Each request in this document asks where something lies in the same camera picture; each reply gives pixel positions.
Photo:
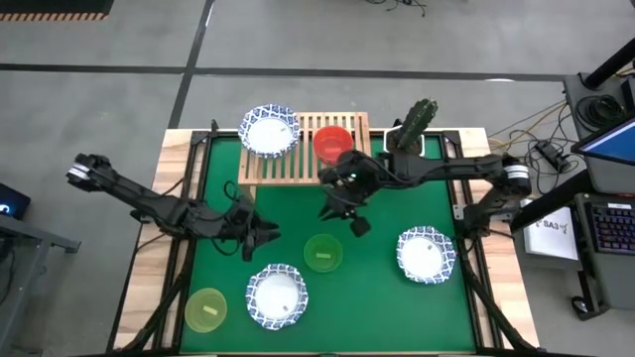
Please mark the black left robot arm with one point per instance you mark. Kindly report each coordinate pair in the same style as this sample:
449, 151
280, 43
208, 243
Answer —
149, 203

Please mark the grey equipment cart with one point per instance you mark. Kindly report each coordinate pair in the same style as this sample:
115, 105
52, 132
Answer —
612, 282

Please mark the dark device with blue light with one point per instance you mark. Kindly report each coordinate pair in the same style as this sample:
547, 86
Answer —
11, 201

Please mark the white plant pot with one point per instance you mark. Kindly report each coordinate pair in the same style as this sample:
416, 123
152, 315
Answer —
392, 135

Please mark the white paper sheet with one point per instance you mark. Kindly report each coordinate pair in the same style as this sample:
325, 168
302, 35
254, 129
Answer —
550, 238

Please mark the green table mat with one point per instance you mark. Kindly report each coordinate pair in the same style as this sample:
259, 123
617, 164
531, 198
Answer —
377, 307

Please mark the black power adapter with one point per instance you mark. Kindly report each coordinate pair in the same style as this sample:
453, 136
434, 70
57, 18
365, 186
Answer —
549, 153

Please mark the grey side desk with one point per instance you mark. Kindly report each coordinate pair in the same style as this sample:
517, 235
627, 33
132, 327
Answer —
30, 238

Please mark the green cactus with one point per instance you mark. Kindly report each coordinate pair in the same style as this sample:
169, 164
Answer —
417, 119

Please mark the green plastic bowl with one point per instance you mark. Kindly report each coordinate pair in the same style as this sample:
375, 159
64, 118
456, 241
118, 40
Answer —
322, 253

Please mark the black rig pole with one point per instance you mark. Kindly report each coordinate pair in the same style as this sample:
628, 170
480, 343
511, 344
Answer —
550, 201
612, 62

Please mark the blue patterned paper bowl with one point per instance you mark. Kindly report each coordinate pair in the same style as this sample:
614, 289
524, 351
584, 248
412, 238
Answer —
425, 254
276, 296
269, 133

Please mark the yellow translucent plastic bowl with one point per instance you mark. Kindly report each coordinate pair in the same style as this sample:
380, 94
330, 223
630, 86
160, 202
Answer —
206, 310

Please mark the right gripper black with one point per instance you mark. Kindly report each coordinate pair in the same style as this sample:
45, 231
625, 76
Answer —
352, 183

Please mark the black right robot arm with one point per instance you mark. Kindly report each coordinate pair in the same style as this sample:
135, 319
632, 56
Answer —
446, 171

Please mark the black backlit keyboard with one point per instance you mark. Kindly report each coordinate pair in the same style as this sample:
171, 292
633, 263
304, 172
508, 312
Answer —
614, 229

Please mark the black mat with hazard stripe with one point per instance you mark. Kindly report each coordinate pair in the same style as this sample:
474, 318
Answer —
54, 6

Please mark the orange-red plastic bowl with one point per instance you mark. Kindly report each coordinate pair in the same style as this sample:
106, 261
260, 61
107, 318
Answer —
332, 141

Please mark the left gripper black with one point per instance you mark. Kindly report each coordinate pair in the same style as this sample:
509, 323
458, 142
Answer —
243, 228

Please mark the black cart caster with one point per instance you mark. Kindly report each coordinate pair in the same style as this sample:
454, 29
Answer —
578, 303

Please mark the wooden slatted shelf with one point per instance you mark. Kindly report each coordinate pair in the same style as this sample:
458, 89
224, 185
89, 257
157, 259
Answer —
302, 171

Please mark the laptop with blue screen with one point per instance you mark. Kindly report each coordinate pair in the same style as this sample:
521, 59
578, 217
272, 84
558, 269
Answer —
607, 144

